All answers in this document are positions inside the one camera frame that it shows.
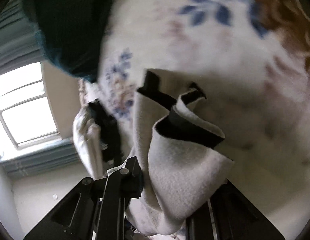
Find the right teal curtain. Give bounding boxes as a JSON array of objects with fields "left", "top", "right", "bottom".
[{"left": 0, "top": 0, "right": 44, "bottom": 75}]

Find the window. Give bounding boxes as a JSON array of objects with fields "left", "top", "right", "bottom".
[{"left": 0, "top": 62, "right": 60, "bottom": 157}]

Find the folded black garment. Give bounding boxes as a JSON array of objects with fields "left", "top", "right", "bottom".
[{"left": 88, "top": 100, "right": 122, "bottom": 166}]

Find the dark teal plush blanket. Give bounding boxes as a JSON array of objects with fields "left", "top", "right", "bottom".
[{"left": 22, "top": 0, "right": 113, "bottom": 83}]

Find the floral plaid bed blanket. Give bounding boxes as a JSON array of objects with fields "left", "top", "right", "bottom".
[{"left": 84, "top": 0, "right": 310, "bottom": 239}]

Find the folded white garment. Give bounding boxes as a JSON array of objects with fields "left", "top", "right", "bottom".
[{"left": 72, "top": 105, "right": 106, "bottom": 180}]

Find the beige long sleeve shirt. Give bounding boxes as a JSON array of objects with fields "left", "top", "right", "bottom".
[{"left": 126, "top": 69, "right": 234, "bottom": 236}]

